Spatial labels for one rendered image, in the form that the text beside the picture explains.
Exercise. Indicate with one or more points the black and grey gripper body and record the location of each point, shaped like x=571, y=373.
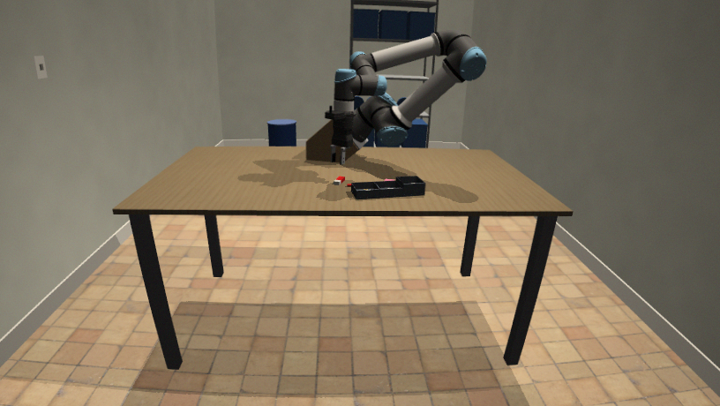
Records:
x=343, y=117

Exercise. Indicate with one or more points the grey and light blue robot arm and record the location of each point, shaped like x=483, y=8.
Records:
x=464, y=61

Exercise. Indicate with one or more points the black rack of bins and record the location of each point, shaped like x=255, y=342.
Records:
x=378, y=190

